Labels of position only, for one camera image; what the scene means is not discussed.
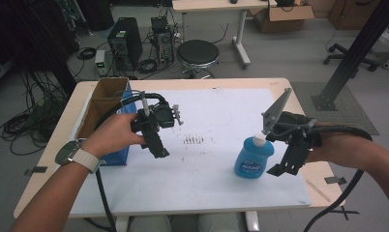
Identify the black metal post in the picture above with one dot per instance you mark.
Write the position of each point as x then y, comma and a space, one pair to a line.
357, 51

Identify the person's right hand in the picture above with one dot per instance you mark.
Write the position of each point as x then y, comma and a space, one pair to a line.
336, 150

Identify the black office chair base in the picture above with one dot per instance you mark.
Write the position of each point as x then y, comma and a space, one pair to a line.
341, 54

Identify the person's left hand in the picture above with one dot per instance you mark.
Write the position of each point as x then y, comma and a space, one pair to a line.
113, 137

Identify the blue cardboard box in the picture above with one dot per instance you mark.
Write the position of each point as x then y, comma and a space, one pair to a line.
102, 96

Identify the light wooden desk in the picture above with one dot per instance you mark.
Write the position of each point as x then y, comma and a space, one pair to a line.
215, 5

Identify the black tape cross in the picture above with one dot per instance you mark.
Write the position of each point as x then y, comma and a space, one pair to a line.
344, 212

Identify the white table leg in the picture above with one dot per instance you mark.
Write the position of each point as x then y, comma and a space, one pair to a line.
252, 222
121, 225

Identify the black tape strip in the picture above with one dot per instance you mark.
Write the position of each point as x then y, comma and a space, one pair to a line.
37, 169
335, 180

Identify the wristwatch with white band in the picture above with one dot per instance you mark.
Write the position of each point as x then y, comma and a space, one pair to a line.
83, 158

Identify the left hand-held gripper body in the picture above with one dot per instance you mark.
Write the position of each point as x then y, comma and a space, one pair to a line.
160, 116

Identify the large black computer tower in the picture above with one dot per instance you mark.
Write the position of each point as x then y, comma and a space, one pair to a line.
126, 42

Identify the open brown cardboard box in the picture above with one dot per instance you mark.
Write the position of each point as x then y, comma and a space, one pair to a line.
279, 21

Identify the white power supply unit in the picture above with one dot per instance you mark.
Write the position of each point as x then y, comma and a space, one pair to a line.
101, 63

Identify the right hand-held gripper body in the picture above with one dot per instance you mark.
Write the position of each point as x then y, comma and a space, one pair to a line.
299, 130

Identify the black round stool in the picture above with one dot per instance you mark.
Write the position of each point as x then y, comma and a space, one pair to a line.
197, 53

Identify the black curtain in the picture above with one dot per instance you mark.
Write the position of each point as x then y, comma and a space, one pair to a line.
28, 32

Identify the grey floor mat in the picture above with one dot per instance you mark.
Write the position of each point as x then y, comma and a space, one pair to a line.
353, 119

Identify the small black computer tower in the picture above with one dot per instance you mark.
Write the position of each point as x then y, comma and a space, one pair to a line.
163, 42

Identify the blue bottle with white cap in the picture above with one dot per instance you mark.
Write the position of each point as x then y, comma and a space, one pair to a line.
252, 161

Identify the closed brown cardboard box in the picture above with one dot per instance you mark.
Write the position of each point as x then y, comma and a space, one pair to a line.
350, 14

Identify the white table mat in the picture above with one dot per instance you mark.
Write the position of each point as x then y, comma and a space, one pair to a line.
215, 129

